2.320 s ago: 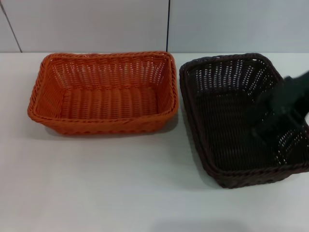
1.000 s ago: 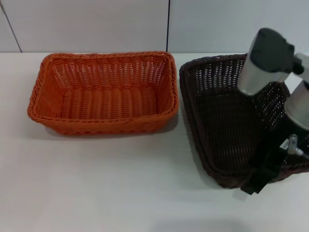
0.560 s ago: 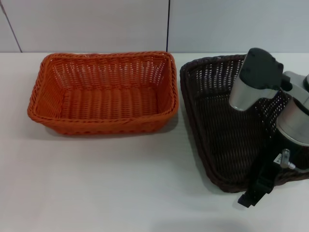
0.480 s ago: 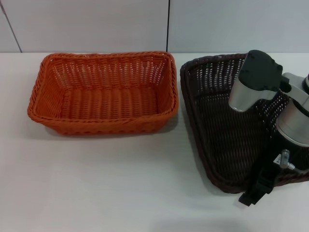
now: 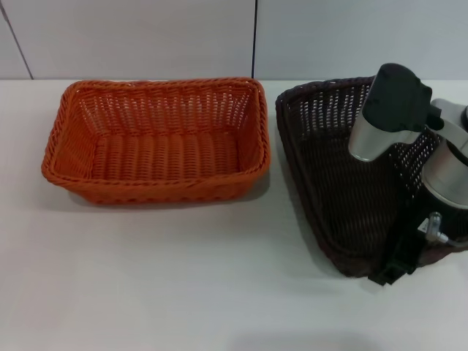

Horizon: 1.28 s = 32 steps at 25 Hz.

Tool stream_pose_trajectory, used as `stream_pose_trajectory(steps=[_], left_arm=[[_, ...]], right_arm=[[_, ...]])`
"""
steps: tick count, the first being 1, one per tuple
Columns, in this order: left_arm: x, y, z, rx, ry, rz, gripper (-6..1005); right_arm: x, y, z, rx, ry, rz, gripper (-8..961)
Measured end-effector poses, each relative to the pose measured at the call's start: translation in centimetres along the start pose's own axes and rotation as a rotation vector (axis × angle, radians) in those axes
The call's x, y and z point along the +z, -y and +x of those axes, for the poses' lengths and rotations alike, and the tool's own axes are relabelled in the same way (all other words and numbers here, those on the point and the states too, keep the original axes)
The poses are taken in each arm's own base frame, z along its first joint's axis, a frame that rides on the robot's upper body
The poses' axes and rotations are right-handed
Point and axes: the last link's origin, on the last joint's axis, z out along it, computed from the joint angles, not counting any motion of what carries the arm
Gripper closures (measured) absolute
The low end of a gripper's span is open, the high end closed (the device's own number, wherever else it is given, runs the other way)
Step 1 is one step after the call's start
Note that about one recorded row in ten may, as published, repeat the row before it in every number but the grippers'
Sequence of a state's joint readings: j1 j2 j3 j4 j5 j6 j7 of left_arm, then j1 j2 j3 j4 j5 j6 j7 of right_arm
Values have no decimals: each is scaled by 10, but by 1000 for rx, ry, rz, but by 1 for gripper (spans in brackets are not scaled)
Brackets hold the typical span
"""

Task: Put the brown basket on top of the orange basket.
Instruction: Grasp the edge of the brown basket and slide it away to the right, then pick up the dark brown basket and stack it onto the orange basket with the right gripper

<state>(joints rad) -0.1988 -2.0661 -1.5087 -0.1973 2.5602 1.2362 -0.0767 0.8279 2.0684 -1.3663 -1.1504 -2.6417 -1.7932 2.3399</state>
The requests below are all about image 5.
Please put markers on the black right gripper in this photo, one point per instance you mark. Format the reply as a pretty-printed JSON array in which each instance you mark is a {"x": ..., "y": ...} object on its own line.
[{"x": 415, "y": 245}]

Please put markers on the orange woven plastic basket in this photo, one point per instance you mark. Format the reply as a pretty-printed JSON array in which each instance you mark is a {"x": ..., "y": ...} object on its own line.
[{"x": 164, "y": 153}]

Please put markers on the silver and black right robot arm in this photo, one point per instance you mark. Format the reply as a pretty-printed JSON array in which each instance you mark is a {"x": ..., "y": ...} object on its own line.
[{"x": 395, "y": 91}]

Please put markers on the dark brown woven plastic basket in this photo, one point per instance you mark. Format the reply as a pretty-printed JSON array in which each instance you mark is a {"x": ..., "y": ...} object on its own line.
[{"x": 329, "y": 164}]

